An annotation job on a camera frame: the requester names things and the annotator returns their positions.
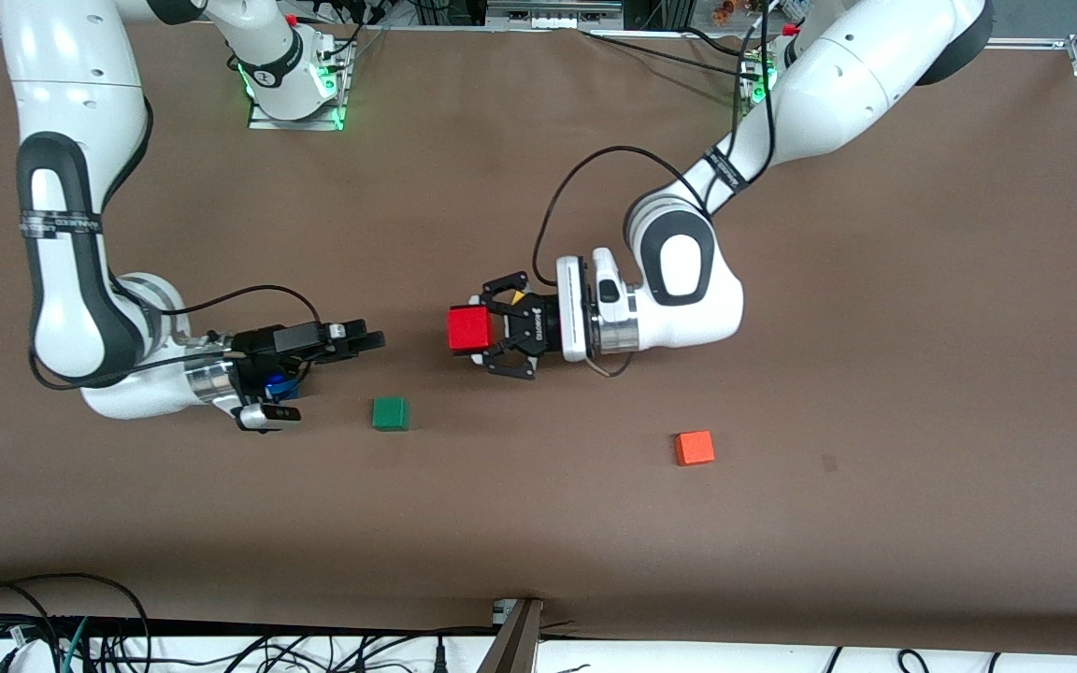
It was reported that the red wooden block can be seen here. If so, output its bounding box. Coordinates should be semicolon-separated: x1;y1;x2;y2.
447;306;495;354

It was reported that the orange wooden block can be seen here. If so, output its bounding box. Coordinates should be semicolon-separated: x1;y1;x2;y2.
674;430;717;467

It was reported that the paper table cover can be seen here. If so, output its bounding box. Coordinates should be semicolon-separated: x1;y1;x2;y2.
0;17;1077;648

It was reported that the grey power strip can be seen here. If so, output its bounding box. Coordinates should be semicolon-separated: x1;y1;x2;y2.
487;0;625;31

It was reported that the grey metal beam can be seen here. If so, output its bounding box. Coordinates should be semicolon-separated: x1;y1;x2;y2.
478;598;545;673

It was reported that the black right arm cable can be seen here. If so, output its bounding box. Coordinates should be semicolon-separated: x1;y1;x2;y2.
160;284;325;330

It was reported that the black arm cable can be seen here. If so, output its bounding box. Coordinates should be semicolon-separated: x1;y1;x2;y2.
532;144;719;281
160;284;325;330

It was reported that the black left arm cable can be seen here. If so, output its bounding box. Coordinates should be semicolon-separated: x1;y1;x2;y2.
532;144;719;281

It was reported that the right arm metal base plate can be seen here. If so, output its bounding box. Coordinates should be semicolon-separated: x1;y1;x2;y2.
247;89;349;132

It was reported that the long black table cable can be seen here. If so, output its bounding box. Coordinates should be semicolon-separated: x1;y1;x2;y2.
581;28;764;81

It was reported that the black looping floor cable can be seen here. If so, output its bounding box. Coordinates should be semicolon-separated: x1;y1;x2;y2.
0;572;154;673

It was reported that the short black table cable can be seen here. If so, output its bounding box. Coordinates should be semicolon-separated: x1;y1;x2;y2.
677;25;756;61

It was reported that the green floor cable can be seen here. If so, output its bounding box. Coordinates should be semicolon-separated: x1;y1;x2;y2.
57;617;93;673

